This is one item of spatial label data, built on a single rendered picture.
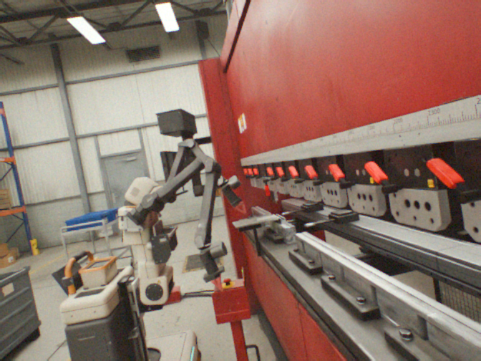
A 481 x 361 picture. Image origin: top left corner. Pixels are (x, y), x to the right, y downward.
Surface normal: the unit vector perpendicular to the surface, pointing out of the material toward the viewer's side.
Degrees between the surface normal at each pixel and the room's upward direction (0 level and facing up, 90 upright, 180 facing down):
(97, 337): 90
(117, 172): 90
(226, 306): 90
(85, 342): 90
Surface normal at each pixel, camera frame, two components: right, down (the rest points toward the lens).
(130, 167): 0.04, 0.04
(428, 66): -0.97, 0.18
